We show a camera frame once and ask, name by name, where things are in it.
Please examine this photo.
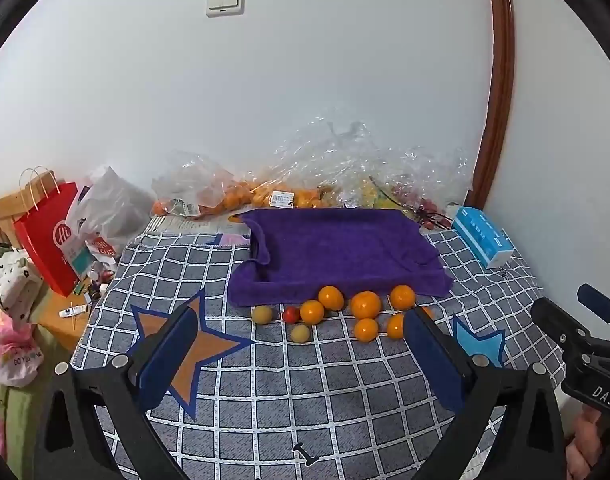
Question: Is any brown wooden door frame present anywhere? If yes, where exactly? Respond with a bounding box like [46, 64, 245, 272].
[467, 0, 516, 211]

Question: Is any large orange mandarin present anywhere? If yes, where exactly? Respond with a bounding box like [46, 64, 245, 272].
[350, 290, 383, 321]

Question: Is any red paper bag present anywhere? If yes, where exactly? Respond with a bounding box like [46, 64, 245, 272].
[12, 166, 93, 298]

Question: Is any white spotted cloth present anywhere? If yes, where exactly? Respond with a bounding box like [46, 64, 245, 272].
[0, 242, 41, 323]

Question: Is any green cloth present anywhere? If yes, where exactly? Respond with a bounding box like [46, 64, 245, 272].
[0, 330, 71, 461]

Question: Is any purple towel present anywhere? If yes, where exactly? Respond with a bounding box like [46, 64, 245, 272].
[227, 207, 453, 308]

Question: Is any wooden nightstand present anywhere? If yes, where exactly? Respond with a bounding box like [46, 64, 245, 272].
[32, 280, 106, 351]

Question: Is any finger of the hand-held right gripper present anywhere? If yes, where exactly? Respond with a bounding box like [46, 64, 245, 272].
[577, 284, 610, 323]
[531, 297, 593, 361]

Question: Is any printed paper sheet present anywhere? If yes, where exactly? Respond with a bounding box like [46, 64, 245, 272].
[148, 214, 253, 237]

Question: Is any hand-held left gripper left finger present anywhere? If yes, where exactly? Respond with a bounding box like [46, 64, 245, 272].
[32, 304, 201, 480]

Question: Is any pink patterned sheet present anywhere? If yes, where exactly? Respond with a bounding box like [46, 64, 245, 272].
[212, 230, 251, 247]

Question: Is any large crumpled clear plastic bag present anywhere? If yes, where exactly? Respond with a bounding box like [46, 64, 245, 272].
[272, 105, 473, 226]

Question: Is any grey checked blanket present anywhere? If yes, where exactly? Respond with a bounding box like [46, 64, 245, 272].
[70, 225, 566, 480]

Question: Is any pink printed garment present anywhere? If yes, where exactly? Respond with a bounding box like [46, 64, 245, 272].
[0, 285, 43, 388]

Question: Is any person's right hand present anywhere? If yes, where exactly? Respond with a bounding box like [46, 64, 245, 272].
[565, 405, 608, 480]

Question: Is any white light switch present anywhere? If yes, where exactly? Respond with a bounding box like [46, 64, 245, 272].
[205, 0, 246, 17]

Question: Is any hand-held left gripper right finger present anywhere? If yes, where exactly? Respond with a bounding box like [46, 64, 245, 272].
[402, 305, 568, 480]

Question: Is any clear plastic bag of oranges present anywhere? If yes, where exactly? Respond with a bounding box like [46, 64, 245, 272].
[225, 175, 336, 211]
[150, 149, 246, 221]

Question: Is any wooden headboard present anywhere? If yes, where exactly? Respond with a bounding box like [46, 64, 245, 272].
[0, 170, 58, 253]

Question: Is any white plastic bag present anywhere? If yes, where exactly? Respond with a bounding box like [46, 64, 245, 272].
[65, 165, 158, 271]

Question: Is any blue tissue pack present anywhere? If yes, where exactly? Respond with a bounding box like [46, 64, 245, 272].
[452, 206, 516, 270]

